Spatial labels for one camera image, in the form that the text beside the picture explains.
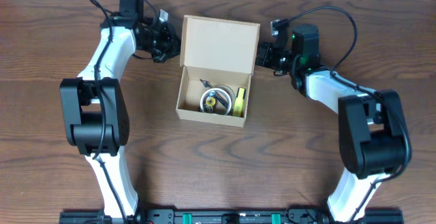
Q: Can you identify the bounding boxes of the clear tape roll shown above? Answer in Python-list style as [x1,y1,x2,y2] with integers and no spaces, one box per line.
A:
[215,84,236,103]

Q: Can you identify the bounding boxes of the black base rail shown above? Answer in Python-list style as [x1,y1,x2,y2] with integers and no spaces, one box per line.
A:
[58,208,405,224]

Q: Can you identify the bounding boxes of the cardboard box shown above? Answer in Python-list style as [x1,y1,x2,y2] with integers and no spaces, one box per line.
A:
[176,15,260,127]

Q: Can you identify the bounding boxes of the yellow highlighter marker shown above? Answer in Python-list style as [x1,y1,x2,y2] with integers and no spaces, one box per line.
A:
[232,87,246,117]

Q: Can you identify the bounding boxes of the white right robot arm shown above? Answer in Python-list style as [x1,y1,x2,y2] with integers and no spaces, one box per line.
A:
[255,40,411,223]

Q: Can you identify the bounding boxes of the black pen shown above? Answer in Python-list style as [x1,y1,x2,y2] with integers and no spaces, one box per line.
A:
[200,79,232,111]

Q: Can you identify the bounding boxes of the white tape roll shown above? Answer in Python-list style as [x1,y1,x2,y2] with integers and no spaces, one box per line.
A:
[200,87,235,115]

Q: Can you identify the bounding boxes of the black yellow correction tape dispenser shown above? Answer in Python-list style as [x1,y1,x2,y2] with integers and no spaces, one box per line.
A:
[203,96,216,114]

